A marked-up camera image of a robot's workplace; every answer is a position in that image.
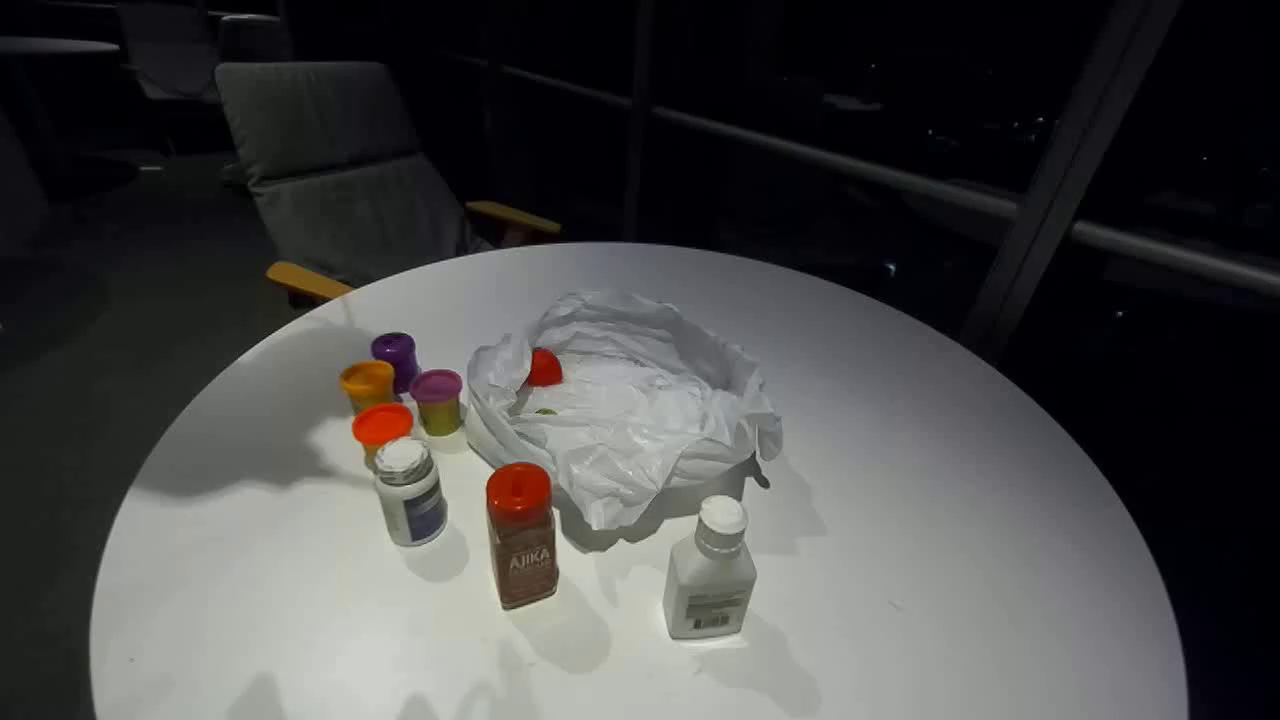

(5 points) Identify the magenta lid play dough tub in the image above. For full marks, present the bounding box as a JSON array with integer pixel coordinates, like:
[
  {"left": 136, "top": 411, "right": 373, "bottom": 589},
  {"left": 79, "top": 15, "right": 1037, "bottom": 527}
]
[{"left": 409, "top": 365, "right": 469, "bottom": 439}]

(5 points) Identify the spice jar with red lid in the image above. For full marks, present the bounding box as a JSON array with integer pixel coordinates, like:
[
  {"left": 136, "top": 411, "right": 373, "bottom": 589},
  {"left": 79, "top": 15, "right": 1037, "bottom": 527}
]
[{"left": 481, "top": 458, "right": 566, "bottom": 616}]

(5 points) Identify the white bottle white cap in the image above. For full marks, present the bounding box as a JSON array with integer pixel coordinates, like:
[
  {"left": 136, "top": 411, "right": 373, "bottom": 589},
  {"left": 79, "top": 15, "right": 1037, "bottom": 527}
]
[{"left": 661, "top": 491, "right": 759, "bottom": 645}]

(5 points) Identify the purple play dough tub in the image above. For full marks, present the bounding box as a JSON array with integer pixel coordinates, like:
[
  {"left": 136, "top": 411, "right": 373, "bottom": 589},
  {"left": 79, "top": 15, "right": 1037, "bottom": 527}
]
[{"left": 370, "top": 326, "right": 424, "bottom": 392}]

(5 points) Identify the white pill bottle blue label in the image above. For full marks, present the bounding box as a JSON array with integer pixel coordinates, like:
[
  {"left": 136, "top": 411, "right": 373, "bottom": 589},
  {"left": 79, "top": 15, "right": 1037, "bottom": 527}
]
[{"left": 370, "top": 433, "right": 453, "bottom": 551}]

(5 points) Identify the yellow lid play dough tub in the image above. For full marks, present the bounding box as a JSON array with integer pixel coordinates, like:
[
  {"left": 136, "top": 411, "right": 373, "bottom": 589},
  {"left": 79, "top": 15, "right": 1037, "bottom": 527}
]
[{"left": 338, "top": 357, "right": 403, "bottom": 416}]

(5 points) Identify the white crumpled plastic bag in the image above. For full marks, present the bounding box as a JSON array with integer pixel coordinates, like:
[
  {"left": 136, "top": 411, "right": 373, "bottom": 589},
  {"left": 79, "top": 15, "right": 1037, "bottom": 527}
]
[{"left": 463, "top": 286, "right": 788, "bottom": 535}]

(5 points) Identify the small tub with red lid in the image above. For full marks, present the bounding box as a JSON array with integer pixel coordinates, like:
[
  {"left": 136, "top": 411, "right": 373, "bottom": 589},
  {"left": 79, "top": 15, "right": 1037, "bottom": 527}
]
[{"left": 523, "top": 342, "right": 570, "bottom": 392}]

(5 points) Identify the grey chair with wooden armrests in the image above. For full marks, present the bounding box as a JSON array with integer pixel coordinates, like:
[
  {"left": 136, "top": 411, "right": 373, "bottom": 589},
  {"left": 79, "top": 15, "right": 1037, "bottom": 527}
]
[{"left": 211, "top": 54, "right": 566, "bottom": 305}]

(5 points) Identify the dark background chair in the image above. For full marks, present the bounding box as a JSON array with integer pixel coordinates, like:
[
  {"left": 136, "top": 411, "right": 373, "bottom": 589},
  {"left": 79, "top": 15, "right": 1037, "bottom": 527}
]
[{"left": 116, "top": 0, "right": 225, "bottom": 104}]

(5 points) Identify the round background table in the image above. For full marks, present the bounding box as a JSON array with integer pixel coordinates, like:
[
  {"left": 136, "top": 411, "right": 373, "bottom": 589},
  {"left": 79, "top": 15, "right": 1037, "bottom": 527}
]
[{"left": 0, "top": 31, "right": 125, "bottom": 65}]

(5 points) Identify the horizontal metal window rail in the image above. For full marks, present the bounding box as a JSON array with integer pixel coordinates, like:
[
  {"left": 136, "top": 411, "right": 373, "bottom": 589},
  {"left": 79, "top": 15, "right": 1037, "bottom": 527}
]
[{"left": 453, "top": 49, "right": 1280, "bottom": 298}]

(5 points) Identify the grey window frame pillar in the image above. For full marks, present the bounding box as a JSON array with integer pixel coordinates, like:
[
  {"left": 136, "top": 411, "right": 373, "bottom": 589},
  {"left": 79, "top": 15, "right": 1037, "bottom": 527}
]
[{"left": 955, "top": 0, "right": 1190, "bottom": 360}]

